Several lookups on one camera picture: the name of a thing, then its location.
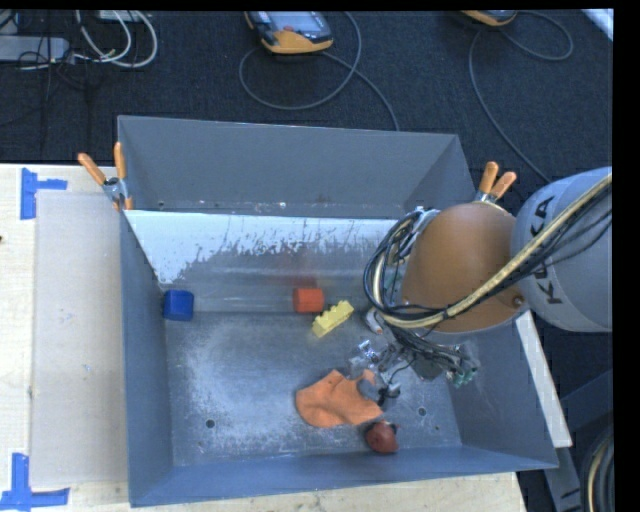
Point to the orange cloth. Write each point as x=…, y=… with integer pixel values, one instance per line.
x=330, y=402

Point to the orange-red block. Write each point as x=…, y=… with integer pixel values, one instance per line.
x=308, y=300

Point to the yellow toy brick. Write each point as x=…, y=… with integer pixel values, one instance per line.
x=331, y=319

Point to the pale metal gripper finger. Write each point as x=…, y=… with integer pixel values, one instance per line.
x=364, y=387
x=391, y=387

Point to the red-brown toy fruit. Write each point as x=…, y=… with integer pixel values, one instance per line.
x=382, y=438

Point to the grey metal bin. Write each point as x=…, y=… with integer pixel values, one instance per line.
x=250, y=380

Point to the blue block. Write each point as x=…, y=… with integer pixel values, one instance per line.
x=178, y=305

